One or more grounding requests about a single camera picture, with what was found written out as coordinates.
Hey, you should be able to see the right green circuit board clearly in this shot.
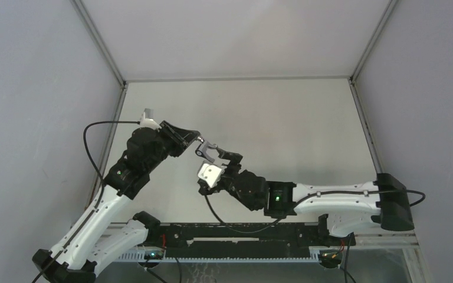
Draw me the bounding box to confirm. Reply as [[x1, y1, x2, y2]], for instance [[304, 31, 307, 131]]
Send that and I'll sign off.
[[319, 251, 343, 262]]

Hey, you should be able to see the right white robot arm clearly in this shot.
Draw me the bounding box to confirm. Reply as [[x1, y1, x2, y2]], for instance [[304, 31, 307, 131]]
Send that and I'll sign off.
[[195, 145, 415, 245]]

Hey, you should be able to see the left black camera cable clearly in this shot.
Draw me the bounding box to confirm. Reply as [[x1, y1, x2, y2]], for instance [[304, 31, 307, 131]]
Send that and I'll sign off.
[[31, 120, 142, 283]]

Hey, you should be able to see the black camera cable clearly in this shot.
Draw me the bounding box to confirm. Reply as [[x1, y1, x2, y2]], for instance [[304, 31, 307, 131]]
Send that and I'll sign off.
[[203, 189, 426, 235], [31, 120, 142, 283]]

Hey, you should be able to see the green circuit board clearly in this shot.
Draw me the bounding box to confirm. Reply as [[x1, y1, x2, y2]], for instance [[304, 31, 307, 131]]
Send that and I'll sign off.
[[144, 251, 165, 260], [319, 251, 343, 262]]

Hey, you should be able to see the aluminium enclosure frame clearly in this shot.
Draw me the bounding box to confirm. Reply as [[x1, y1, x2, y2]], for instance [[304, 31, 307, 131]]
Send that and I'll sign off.
[[54, 0, 431, 283]]

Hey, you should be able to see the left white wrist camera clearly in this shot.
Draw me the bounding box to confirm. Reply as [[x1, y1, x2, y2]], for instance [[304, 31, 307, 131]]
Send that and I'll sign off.
[[139, 108, 161, 130]]

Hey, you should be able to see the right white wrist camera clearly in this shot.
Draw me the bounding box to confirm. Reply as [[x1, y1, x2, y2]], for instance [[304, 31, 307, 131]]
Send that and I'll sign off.
[[197, 161, 225, 188]]

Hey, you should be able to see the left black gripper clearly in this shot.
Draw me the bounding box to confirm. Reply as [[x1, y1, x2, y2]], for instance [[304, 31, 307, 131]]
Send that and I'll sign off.
[[145, 120, 199, 173]]

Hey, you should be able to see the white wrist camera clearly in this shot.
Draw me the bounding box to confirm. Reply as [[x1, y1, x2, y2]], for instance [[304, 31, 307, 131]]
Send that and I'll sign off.
[[197, 161, 225, 188], [139, 108, 161, 130]]

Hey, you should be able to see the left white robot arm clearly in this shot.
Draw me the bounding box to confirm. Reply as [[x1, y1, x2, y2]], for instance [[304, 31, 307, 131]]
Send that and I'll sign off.
[[32, 119, 201, 282]]

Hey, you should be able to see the left green circuit board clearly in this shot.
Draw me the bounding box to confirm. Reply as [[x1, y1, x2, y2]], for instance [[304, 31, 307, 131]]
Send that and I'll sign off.
[[144, 251, 165, 260]]

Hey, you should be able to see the white slotted cable duct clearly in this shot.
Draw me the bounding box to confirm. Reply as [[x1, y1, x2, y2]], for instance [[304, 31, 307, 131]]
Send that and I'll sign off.
[[117, 249, 344, 263]]

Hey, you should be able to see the right black camera cable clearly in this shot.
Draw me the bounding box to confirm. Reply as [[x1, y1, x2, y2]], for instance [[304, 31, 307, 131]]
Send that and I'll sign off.
[[203, 189, 426, 235]]

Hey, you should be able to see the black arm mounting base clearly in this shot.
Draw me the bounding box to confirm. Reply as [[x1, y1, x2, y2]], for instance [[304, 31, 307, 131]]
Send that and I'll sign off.
[[141, 216, 356, 258]]

